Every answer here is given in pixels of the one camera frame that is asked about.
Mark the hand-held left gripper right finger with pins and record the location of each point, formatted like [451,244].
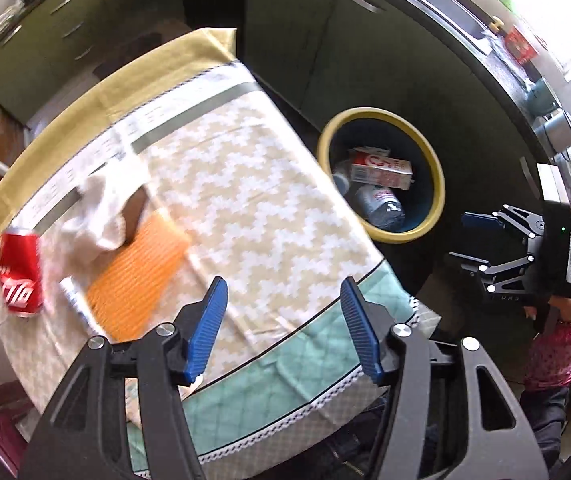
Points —
[363,332]

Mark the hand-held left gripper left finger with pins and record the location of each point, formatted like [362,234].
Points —
[205,330]

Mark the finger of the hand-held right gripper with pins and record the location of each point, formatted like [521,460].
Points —
[478,220]
[503,270]

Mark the yellow-rimmed dark waste bin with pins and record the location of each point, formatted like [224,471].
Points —
[435,185]

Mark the orange dish cloth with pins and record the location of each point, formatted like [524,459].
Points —
[135,280]

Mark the clear plastic water bottle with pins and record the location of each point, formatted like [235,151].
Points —
[383,207]

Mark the red and white carton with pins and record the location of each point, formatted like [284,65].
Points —
[380,170]

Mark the small white bottle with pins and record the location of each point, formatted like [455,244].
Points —
[75,297]

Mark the white tissue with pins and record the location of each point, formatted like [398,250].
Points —
[100,205]

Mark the red soda can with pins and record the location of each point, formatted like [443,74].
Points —
[20,270]

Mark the person's right hand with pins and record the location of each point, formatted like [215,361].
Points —
[565,307]

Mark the grey container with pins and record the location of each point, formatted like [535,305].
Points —
[558,130]

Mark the green cup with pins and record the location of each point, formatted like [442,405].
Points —
[543,97]

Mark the black kitchen countertop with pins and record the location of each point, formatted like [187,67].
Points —
[515,85]

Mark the patterned tablecloth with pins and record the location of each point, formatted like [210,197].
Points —
[265,175]

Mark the red box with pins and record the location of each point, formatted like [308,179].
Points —
[521,46]

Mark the small yellow tap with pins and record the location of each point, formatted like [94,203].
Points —
[495,23]

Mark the steel double sink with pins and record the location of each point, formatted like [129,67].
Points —
[445,0]

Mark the dark red stool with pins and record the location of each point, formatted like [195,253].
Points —
[2,440]

